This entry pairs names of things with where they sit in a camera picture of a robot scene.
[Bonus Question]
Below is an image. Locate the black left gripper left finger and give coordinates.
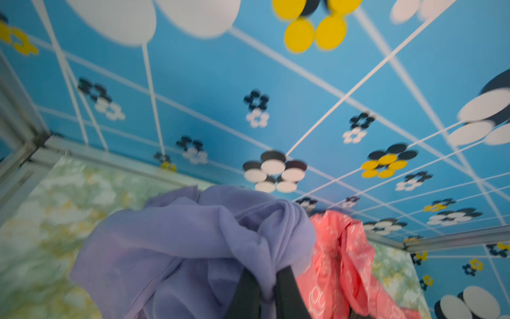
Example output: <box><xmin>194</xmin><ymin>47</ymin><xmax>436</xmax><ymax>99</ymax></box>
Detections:
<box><xmin>224</xmin><ymin>268</ymin><xmax>261</xmax><ymax>319</ymax></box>

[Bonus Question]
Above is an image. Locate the purple cloth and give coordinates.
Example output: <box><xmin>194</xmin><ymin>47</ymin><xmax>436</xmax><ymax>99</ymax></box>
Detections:
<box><xmin>70</xmin><ymin>186</ymin><xmax>316</xmax><ymax>318</ymax></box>

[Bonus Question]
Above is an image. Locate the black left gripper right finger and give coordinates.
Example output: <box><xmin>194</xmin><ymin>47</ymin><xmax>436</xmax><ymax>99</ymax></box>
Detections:
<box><xmin>275</xmin><ymin>266</ymin><xmax>311</xmax><ymax>319</ymax></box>

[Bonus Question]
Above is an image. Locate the left aluminium corner post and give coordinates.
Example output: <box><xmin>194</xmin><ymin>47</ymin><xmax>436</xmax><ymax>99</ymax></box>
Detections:
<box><xmin>1</xmin><ymin>53</ymin><xmax>49</xmax><ymax>224</ymax></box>

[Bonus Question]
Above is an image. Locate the pink printed cloth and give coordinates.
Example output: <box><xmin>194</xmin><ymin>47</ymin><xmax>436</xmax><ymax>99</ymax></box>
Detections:
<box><xmin>296</xmin><ymin>210</ymin><xmax>421</xmax><ymax>319</ymax></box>

